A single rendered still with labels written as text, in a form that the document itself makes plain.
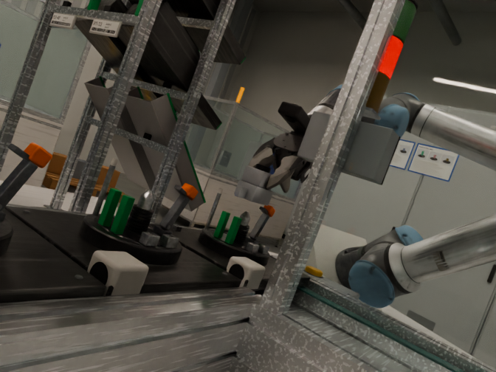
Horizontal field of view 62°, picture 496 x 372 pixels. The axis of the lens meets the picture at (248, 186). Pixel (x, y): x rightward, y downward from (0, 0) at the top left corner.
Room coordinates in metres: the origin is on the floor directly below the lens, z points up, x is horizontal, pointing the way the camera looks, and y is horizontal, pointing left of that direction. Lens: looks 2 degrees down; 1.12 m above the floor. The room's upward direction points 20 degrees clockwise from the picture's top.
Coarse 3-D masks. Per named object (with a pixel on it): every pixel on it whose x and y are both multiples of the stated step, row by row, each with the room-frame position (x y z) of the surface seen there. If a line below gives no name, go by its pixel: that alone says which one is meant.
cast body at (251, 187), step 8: (248, 168) 0.77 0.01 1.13; (256, 168) 0.76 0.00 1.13; (264, 168) 0.77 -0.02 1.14; (248, 176) 0.76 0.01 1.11; (256, 176) 0.75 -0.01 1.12; (264, 176) 0.75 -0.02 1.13; (240, 184) 0.76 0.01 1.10; (248, 184) 0.75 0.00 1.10; (256, 184) 0.75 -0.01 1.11; (264, 184) 0.76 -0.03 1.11; (240, 192) 0.74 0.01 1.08; (248, 192) 0.75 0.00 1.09; (256, 192) 0.75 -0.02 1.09; (264, 192) 0.77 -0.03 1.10; (272, 192) 0.79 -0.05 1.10; (248, 200) 0.75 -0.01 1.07; (256, 200) 0.75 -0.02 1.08; (264, 200) 0.78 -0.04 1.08
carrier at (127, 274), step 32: (32, 224) 0.50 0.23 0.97; (64, 224) 0.55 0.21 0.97; (96, 224) 0.53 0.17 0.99; (128, 224) 0.56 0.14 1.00; (96, 256) 0.42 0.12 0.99; (128, 256) 0.44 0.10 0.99; (160, 256) 0.52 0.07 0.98; (192, 256) 0.63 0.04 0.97; (128, 288) 0.42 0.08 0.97; (160, 288) 0.46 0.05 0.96; (192, 288) 0.51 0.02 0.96
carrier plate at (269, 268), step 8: (152, 224) 0.75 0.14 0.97; (176, 232) 0.76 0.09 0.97; (184, 232) 0.78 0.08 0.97; (192, 232) 0.81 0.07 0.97; (184, 240) 0.72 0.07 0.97; (192, 240) 0.74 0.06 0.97; (192, 248) 0.68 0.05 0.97; (200, 248) 0.70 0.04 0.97; (208, 256) 0.67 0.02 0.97; (216, 256) 0.69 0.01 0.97; (216, 264) 0.65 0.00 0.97; (224, 264) 0.65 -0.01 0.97; (272, 264) 0.79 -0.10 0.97; (264, 272) 0.70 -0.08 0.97; (248, 280) 0.62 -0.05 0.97; (264, 280) 0.66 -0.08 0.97; (264, 288) 0.67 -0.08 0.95
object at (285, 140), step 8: (280, 136) 0.85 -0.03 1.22; (288, 136) 0.85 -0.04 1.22; (296, 136) 0.84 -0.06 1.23; (280, 144) 0.83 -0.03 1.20; (288, 144) 0.83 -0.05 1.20; (296, 144) 0.82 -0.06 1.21; (280, 152) 0.83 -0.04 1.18; (288, 152) 0.81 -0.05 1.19; (280, 160) 0.85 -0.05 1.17; (296, 168) 0.83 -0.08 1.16; (304, 168) 0.86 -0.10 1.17; (296, 176) 0.84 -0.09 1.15; (304, 176) 0.85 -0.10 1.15
